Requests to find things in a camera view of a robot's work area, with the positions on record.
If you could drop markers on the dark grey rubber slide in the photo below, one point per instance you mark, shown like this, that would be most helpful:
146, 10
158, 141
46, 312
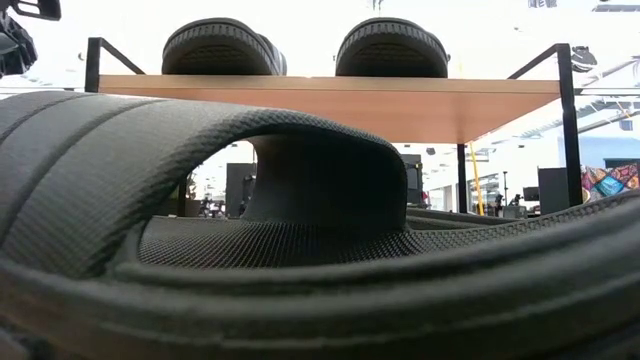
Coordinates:
220, 50
392, 50
450, 219
100, 175

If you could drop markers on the wooden shelf with black frame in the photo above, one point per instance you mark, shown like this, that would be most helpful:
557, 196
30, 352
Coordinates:
325, 107

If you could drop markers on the colourful patterned cloth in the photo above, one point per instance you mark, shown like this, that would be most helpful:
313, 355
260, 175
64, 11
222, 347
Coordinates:
610, 182

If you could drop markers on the black box cabinet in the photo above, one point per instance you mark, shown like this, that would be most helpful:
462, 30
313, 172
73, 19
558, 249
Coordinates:
553, 190

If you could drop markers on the small black monitor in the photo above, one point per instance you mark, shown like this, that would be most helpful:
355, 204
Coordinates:
531, 193

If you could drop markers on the tall black cabinet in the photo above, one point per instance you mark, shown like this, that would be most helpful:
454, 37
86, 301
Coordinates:
240, 190

